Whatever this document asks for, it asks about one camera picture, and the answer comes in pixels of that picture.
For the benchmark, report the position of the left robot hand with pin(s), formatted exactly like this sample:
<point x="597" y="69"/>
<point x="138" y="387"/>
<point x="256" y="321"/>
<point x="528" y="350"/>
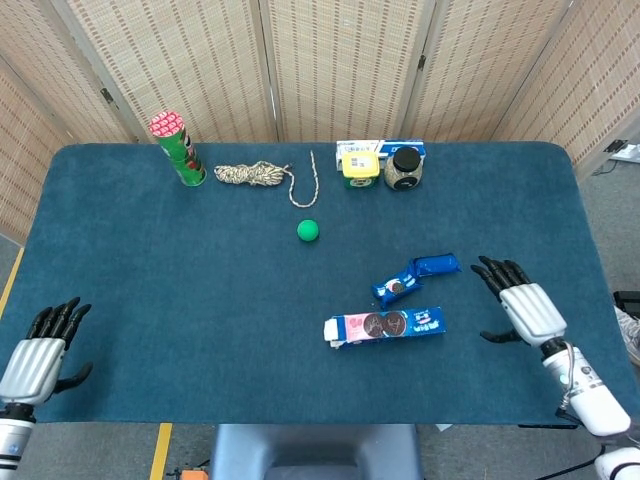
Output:
<point x="32" y="370"/>

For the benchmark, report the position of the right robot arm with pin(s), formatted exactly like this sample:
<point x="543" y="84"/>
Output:
<point x="595" y="405"/>

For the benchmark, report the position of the blue cookie box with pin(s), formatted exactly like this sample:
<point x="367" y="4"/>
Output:
<point x="400" y="325"/>

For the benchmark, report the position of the blue-grey robot torso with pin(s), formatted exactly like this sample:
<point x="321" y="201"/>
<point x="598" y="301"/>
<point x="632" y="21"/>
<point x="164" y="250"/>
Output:
<point x="315" y="450"/>

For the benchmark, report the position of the plain blue foil cookie pack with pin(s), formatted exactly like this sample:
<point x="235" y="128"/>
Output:
<point x="435" y="265"/>

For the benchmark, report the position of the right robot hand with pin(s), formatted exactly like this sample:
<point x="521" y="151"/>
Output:
<point x="532" y="312"/>

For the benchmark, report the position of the blue table cloth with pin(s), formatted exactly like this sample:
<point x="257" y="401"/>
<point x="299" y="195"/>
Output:
<point x="200" y="325"/>

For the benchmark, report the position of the dark metal screen hinge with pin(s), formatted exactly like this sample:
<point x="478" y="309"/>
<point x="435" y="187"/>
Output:
<point x="421" y="62"/>
<point x="106" y="95"/>

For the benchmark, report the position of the small orange device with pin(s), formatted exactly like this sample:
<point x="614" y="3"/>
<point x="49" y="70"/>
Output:
<point x="194" y="475"/>

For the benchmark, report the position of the blue pack with cookie print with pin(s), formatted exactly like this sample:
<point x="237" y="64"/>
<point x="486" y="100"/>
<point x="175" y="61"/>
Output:
<point x="395" y="290"/>

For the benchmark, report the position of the blue and white carton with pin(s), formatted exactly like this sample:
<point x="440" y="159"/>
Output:
<point x="360" y="146"/>

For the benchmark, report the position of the green ball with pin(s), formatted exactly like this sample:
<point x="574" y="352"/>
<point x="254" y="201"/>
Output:
<point x="308" y="230"/>

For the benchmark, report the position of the white power strip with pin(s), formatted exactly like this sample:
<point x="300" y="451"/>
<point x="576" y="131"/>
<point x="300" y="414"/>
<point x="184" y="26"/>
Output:
<point x="629" y="153"/>

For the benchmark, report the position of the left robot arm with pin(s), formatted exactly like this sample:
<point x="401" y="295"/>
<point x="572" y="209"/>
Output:
<point x="12" y="440"/>

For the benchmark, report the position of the woven folding screen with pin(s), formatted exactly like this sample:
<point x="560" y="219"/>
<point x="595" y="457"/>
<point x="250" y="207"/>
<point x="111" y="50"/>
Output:
<point x="340" y="65"/>

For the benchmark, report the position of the glass jar with black lid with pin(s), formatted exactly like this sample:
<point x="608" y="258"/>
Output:
<point x="402" y="175"/>

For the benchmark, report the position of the green tub with yellow lid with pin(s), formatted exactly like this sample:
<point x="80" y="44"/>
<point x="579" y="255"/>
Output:
<point x="360" y="167"/>

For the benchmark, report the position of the green Pringles can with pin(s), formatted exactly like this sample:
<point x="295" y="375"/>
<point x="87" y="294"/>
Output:
<point x="185" y="160"/>

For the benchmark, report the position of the grey shoe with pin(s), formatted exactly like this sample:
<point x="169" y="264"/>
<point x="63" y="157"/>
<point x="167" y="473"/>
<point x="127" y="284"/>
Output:
<point x="631" y="335"/>

